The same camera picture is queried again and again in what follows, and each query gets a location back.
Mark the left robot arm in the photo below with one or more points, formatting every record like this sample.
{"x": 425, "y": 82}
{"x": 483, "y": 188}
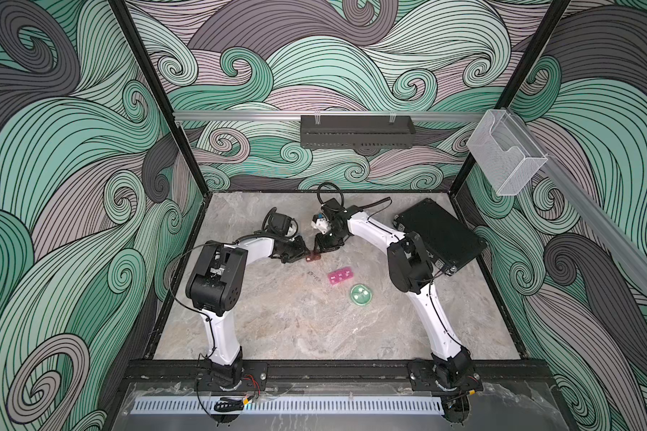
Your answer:
{"x": 216, "y": 284}

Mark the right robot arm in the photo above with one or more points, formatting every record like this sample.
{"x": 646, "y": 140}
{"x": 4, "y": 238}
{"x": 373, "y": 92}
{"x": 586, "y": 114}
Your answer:
{"x": 412, "y": 273}

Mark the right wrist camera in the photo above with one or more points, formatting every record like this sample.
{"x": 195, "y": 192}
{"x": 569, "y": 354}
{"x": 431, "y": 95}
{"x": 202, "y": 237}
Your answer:
{"x": 321, "y": 223}

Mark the pink pillbox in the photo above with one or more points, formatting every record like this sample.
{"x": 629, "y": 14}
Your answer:
{"x": 340, "y": 275}

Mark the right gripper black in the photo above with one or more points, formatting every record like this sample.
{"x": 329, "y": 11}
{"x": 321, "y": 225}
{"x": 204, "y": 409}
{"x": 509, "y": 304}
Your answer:
{"x": 323, "y": 247}

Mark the green round pillbox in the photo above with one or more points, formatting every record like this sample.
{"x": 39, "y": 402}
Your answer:
{"x": 361, "y": 295}

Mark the dark red pillbox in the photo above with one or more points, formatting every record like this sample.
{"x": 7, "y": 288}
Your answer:
{"x": 313, "y": 256}

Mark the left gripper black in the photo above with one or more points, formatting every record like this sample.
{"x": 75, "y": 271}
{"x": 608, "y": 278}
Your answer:
{"x": 300, "y": 252}

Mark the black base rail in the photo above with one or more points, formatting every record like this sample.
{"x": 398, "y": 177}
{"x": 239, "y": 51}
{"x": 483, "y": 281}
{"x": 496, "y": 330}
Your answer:
{"x": 419, "y": 372}

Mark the white slotted cable duct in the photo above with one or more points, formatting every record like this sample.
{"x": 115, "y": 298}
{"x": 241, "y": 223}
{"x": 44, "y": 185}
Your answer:
{"x": 364, "y": 405}

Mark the black wall tray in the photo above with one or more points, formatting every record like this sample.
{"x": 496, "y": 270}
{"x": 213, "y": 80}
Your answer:
{"x": 365, "y": 134}

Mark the black flat case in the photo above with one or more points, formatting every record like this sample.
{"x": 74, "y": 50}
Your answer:
{"x": 449, "y": 243}

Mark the clear plastic wall holder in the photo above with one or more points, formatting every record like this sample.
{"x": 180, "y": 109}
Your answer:
{"x": 506, "y": 151}

